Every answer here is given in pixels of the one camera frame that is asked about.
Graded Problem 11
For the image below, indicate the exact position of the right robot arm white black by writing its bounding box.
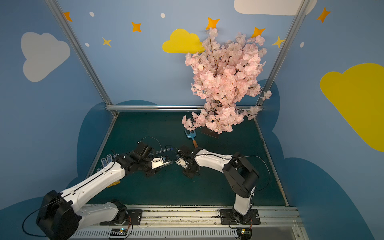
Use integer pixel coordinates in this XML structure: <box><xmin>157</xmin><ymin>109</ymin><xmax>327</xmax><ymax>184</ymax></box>
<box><xmin>177</xmin><ymin>146</ymin><xmax>260</xmax><ymax>225</ymax></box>

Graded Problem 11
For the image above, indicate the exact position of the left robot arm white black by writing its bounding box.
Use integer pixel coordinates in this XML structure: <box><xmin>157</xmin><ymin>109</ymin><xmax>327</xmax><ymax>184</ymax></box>
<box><xmin>36</xmin><ymin>142</ymin><xmax>166</xmax><ymax>240</ymax></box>

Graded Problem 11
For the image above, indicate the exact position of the left circuit board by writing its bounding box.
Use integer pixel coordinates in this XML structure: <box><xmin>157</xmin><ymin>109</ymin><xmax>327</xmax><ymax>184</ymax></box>
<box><xmin>109</xmin><ymin>228</ymin><xmax>129</xmax><ymax>240</ymax></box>

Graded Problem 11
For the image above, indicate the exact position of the circuit board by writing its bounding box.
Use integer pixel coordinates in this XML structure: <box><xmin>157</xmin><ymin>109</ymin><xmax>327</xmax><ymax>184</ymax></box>
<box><xmin>236</xmin><ymin>228</ymin><xmax>252</xmax><ymax>240</ymax></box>
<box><xmin>109</xmin><ymin>228</ymin><xmax>129</xmax><ymax>240</ymax></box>

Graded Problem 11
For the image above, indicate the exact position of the pink cherry blossom tree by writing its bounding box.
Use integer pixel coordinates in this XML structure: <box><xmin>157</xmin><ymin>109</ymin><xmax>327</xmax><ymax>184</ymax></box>
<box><xmin>182</xmin><ymin>29</ymin><xmax>272</xmax><ymax>134</ymax></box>

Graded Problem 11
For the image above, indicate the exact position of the right circuit board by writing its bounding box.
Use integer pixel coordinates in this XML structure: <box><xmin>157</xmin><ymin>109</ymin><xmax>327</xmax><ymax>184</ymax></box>
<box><xmin>236</xmin><ymin>228</ymin><xmax>252</xmax><ymax>240</ymax></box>

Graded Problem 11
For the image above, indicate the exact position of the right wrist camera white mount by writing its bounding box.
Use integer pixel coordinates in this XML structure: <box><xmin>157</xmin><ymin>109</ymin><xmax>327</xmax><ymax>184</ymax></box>
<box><xmin>176</xmin><ymin>155</ymin><xmax>188</xmax><ymax>169</ymax></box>

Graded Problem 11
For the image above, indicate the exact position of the blue garden fork wooden handle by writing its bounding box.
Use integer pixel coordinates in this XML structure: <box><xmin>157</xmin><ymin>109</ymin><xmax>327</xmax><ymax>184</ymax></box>
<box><xmin>185</xmin><ymin>130</ymin><xmax>199</xmax><ymax>148</ymax></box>

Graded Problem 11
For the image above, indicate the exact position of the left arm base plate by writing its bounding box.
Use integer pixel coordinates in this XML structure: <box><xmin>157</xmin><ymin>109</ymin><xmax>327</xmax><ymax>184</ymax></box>
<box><xmin>100</xmin><ymin>209</ymin><xmax>143</xmax><ymax>226</ymax></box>

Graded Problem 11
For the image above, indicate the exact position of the back aluminium frame bar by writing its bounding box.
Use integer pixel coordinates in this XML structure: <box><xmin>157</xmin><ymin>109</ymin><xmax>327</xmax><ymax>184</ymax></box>
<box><xmin>105</xmin><ymin>104</ymin><xmax>263</xmax><ymax>112</ymax></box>

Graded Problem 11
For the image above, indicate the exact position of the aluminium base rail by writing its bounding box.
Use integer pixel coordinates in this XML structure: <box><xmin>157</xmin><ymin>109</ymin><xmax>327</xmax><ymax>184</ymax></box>
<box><xmin>71</xmin><ymin>205</ymin><xmax>309</xmax><ymax>240</ymax></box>

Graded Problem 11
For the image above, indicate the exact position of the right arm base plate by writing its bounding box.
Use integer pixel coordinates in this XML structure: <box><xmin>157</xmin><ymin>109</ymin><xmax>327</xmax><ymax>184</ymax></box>
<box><xmin>218</xmin><ymin>209</ymin><xmax>261</xmax><ymax>225</ymax></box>

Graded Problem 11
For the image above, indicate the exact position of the left aluminium frame post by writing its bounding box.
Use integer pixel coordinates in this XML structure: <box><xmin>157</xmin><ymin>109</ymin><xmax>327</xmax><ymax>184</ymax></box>
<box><xmin>45</xmin><ymin>0</ymin><xmax>113</xmax><ymax>106</ymax></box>

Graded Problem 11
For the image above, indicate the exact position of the aluminium frame post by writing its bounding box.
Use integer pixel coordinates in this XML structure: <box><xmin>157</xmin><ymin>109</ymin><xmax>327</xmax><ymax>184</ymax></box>
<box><xmin>256</xmin><ymin>0</ymin><xmax>312</xmax><ymax>106</ymax></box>
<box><xmin>45</xmin><ymin>0</ymin><xmax>113</xmax><ymax>106</ymax></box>

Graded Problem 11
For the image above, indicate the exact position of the right aluminium frame post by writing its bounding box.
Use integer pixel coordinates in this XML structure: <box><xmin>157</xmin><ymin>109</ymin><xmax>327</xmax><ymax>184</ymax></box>
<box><xmin>256</xmin><ymin>0</ymin><xmax>312</xmax><ymax>106</ymax></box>

